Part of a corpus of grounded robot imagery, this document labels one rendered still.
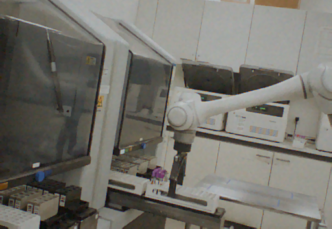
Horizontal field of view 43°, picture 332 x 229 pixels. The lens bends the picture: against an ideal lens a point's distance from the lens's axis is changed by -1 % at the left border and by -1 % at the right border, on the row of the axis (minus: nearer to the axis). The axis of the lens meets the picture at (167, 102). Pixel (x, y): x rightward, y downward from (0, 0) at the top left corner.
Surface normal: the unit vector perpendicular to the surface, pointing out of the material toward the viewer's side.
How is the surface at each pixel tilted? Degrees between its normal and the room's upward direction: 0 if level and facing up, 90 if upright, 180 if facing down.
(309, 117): 90
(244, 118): 90
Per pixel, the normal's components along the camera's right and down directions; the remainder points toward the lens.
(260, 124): -0.29, 0.00
